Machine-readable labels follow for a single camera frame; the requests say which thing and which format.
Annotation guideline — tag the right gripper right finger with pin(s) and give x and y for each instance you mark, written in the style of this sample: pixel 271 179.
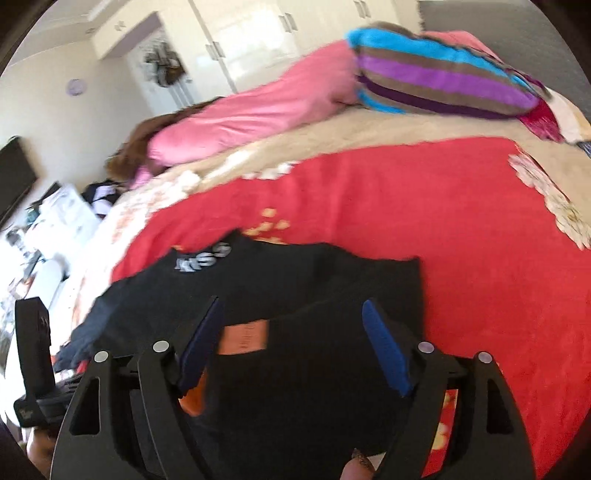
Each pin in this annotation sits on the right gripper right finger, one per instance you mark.
pixel 460 420

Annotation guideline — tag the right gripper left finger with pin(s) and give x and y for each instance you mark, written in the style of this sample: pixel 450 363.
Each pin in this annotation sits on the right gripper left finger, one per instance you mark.
pixel 125 421

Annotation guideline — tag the black KISS sweatshirt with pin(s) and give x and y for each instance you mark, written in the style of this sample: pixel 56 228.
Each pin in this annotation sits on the black KISS sweatshirt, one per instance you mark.
pixel 295 386

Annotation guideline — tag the pile of dark clothes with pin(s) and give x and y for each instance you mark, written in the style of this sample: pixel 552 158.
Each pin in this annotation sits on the pile of dark clothes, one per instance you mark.
pixel 101 196

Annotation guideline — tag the left hand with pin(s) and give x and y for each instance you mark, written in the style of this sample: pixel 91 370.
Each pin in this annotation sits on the left hand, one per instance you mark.
pixel 40 449

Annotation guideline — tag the right hand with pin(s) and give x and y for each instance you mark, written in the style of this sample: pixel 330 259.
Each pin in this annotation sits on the right hand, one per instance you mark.
pixel 358 468

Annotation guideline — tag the white drawer cabinet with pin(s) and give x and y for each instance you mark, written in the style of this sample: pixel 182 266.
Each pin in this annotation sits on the white drawer cabinet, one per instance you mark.
pixel 63 229

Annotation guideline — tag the red floral blanket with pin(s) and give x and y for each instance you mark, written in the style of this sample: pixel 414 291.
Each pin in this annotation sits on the red floral blanket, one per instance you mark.
pixel 497 273

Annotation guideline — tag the brown fur-trimmed coat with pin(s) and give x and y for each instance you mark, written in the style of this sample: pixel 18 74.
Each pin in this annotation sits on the brown fur-trimmed coat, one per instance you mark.
pixel 125 164

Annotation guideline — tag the beige patterned bedsheet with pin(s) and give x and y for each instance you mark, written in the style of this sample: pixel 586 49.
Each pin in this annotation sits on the beige patterned bedsheet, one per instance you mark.
pixel 559 171

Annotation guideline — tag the dark red patterned cloth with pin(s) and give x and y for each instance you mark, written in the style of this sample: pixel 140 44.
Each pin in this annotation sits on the dark red patterned cloth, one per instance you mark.
pixel 542 121

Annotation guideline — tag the bags hanging on door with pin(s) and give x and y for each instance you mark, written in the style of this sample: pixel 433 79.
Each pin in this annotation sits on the bags hanging on door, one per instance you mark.
pixel 164 64

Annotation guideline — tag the white wardrobe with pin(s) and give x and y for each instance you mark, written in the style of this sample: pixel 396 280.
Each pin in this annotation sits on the white wardrobe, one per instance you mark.
pixel 228 47

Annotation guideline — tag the striped plush pillow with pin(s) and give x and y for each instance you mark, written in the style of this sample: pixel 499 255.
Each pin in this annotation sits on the striped plush pillow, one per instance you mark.
pixel 401 72

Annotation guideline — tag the pink quilt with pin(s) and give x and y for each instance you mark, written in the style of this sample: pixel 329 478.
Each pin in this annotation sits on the pink quilt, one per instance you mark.
pixel 312 90

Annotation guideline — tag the grey quilted headboard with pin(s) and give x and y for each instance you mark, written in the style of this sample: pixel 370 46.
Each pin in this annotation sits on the grey quilted headboard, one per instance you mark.
pixel 521 35

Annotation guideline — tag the black wall television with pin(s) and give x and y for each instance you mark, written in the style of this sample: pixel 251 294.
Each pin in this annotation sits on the black wall television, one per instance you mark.
pixel 17 177

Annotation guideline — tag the purple wall clock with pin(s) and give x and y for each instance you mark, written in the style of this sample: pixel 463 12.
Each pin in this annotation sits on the purple wall clock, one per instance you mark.
pixel 76 87

